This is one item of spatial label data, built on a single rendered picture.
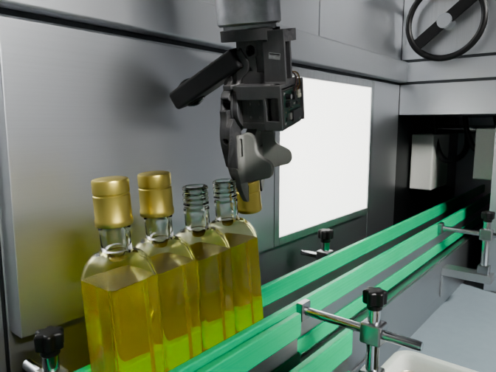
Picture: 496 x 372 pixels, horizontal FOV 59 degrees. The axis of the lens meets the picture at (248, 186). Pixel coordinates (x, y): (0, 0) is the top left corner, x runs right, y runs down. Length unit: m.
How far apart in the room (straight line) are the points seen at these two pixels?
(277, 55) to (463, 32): 0.94
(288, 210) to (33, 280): 0.51
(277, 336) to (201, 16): 0.46
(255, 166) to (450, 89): 0.93
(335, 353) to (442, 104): 0.98
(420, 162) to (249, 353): 1.12
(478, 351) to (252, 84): 0.76
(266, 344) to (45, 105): 0.37
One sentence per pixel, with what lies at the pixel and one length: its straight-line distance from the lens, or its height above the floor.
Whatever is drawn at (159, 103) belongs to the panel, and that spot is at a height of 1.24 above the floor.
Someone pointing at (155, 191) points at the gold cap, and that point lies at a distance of 0.45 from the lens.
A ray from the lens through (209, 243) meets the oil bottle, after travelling 0.50.
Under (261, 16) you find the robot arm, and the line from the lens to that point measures 0.52.
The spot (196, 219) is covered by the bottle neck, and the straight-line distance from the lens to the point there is 0.50.
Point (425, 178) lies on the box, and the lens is 1.55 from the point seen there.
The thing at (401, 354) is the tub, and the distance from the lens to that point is 0.81.
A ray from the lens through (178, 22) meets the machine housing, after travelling 0.67.
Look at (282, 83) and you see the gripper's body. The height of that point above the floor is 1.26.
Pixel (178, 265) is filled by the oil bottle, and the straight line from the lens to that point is 0.47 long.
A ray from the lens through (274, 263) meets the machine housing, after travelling 0.92.
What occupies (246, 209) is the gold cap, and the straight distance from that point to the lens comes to 0.59.
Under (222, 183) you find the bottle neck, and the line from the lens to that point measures 0.54.
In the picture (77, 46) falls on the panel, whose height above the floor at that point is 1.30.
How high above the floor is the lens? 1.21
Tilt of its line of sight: 8 degrees down
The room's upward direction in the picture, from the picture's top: straight up
